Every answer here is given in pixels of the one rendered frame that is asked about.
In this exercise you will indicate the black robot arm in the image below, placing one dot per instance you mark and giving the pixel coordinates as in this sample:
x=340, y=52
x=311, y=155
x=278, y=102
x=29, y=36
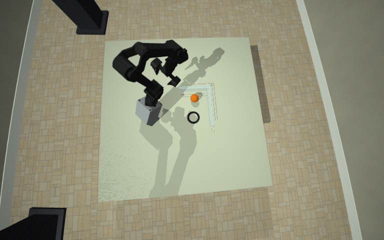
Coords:
x=175, y=55

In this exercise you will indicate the orange ball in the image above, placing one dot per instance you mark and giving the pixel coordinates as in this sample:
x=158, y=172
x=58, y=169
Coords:
x=194, y=98

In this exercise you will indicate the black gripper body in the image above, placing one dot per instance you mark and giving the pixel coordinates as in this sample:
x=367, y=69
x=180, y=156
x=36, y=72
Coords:
x=167, y=72

